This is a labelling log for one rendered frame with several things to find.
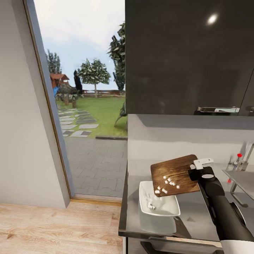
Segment cutting board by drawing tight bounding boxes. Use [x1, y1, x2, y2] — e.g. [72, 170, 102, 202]
[150, 154, 200, 197]

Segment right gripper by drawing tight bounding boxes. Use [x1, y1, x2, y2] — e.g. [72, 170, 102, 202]
[188, 166, 215, 181]

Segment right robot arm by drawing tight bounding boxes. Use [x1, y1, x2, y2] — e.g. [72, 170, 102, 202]
[188, 158, 254, 254]

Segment bowl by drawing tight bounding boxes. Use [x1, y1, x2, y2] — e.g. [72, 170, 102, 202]
[139, 181, 180, 217]

